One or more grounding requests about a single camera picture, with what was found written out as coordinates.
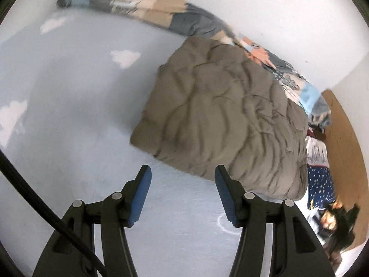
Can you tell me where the patchwork cartoon quilt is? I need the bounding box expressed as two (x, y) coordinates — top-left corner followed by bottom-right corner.
(57, 0), (331, 131)

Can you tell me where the navy star pattern pillow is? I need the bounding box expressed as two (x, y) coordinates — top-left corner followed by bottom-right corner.
(305, 128), (336, 209)

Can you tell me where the light blue fleece bed blanket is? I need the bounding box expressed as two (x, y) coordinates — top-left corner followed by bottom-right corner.
(1, 9), (240, 276)

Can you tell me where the orange patterned cloth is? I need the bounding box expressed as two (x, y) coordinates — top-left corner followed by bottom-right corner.
(320, 200), (345, 231)

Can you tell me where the olive green padded jacket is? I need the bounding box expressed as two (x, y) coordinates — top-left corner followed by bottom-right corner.
(130, 36), (308, 200)

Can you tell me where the wooden headboard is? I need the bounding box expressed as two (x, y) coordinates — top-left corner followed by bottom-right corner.
(322, 90), (368, 250)

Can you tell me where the black cable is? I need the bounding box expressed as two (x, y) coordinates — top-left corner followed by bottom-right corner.
(0, 149), (108, 277)

